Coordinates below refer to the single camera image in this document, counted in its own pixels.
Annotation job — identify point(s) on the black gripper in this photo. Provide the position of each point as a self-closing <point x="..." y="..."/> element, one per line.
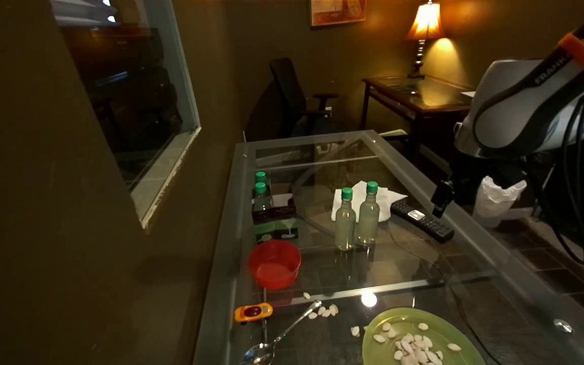
<point x="471" y="172"/>

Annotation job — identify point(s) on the black tv remote control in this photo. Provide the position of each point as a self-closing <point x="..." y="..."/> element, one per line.
<point x="427" y="224"/>

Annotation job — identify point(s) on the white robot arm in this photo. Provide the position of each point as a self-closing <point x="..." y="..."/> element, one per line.
<point x="507" y="101"/>

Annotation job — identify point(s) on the white plastic bag bin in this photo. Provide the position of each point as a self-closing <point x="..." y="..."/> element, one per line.
<point x="498" y="199"/>

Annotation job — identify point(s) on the clear bottle green cap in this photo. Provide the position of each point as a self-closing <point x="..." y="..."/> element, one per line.
<point x="367" y="220"/>
<point x="345" y="225"/>

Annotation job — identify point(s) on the dark wooden side table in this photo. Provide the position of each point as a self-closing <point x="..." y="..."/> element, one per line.
<point x="420" y="93"/>

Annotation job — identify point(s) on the pile of white beans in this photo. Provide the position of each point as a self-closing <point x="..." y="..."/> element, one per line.
<point x="414" y="347"/>

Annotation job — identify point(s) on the green plastic plate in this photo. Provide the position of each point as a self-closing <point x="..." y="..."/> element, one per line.
<point x="380" y="345"/>

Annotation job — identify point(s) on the small cluster white beans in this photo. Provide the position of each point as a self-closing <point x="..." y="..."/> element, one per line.
<point x="323" y="311"/>

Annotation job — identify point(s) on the dark green small box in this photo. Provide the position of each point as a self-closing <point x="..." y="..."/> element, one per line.
<point x="275" y="229"/>

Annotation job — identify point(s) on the lit table lamp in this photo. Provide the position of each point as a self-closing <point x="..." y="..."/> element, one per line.
<point x="425" y="22"/>

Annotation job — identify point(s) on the dark bottle green cap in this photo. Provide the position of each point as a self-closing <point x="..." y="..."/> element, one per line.
<point x="260" y="176"/>
<point x="260" y="202"/>

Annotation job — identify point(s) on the black office chair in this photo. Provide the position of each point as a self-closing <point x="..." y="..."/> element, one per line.
<point x="292" y="93"/>

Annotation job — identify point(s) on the small orange black gadget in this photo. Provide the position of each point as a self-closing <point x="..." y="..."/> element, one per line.
<point x="252" y="312"/>

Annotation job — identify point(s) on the silver metal spoon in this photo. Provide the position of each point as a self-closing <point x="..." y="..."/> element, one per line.
<point x="260" y="354"/>

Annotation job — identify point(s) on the framed wall picture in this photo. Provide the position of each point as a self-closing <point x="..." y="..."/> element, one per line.
<point x="336" y="12"/>

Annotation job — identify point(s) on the window with grey frame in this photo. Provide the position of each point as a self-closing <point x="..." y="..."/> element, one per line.
<point x="123" y="87"/>

